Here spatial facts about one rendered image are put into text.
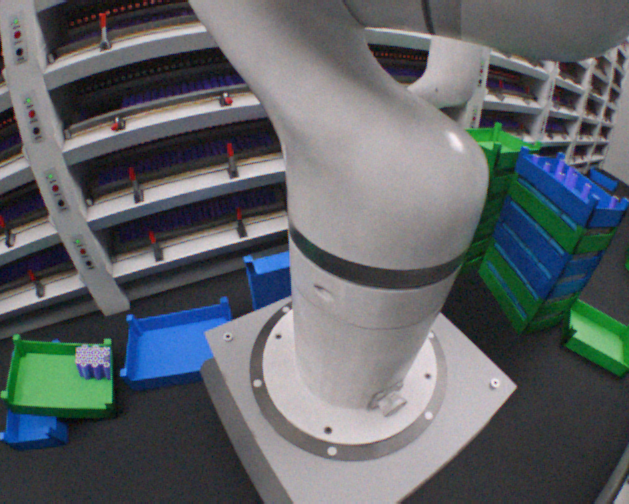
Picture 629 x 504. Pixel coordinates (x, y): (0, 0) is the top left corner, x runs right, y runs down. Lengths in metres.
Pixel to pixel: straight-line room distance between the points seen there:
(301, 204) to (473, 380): 0.29
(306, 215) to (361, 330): 0.08
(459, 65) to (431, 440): 0.50
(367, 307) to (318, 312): 0.04
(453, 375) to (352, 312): 0.21
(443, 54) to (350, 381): 0.47
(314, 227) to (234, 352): 0.23
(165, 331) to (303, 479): 0.71
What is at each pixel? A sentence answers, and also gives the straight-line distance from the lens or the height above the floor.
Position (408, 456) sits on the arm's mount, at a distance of 0.32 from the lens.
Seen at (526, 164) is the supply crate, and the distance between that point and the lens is 0.94.
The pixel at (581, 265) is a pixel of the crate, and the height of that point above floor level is 0.28.
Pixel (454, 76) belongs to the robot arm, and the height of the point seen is 0.65.
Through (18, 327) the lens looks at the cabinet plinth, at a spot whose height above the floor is 0.03.
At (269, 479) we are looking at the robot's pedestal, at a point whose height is 0.28.
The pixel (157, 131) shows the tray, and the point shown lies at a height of 0.51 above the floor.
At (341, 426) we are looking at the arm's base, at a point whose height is 0.39.
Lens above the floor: 0.68
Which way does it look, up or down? 39 degrees down
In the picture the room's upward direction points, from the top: straight up
